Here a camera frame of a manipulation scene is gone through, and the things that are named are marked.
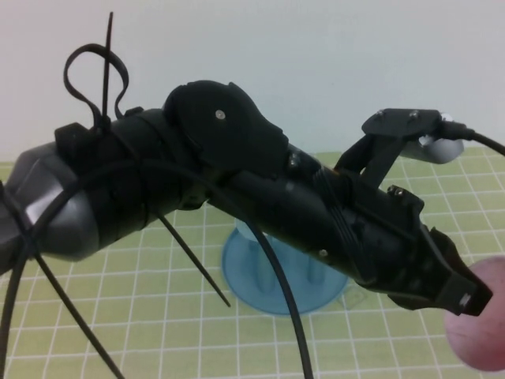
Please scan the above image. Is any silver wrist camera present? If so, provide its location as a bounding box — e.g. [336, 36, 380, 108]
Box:
[402, 111, 466, 163]

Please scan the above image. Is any black zip tie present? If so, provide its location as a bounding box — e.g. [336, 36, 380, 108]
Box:
[94, 11, 115, 137]
[0, 179, 124, 379]
[159, 212, 233, 308]

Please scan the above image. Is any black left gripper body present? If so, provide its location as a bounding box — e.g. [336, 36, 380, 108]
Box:
[335, 227, 443, 296]

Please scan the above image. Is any pink plastic cup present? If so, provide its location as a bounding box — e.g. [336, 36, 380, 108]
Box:
[443, 254, 505, 372]

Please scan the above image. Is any clear tape piece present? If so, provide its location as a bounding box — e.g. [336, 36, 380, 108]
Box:
[341, 287, 368, 311]

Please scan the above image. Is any green checked tablecloth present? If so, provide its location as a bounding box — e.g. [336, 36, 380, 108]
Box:
[0, 152, 505, 379]

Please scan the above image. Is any blue cup stand with pegs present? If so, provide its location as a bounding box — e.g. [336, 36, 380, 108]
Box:
[220, 219, 352, 317]

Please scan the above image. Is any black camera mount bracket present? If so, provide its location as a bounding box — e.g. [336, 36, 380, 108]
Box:
[339, 107, 443, 210]

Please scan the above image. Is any black flat strap loop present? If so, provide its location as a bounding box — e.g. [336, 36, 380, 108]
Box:
[64, 44, 130, 123]

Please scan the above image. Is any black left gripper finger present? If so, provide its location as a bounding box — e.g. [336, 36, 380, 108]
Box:
[388, 292, 449, 313]
[424, 227, 494, 317]

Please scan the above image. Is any black camera cable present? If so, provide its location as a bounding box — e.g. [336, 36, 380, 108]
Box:
[0, 118, 505, 379]

